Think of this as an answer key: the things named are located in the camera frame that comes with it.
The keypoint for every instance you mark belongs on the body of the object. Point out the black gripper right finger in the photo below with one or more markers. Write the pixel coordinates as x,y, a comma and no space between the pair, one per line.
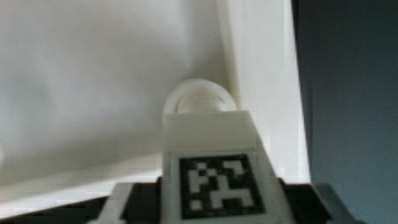
316,205

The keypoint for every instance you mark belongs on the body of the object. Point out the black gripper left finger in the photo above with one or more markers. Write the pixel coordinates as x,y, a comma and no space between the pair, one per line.
131,205

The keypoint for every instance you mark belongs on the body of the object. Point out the white table leg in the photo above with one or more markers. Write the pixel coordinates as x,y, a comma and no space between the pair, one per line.
220,188

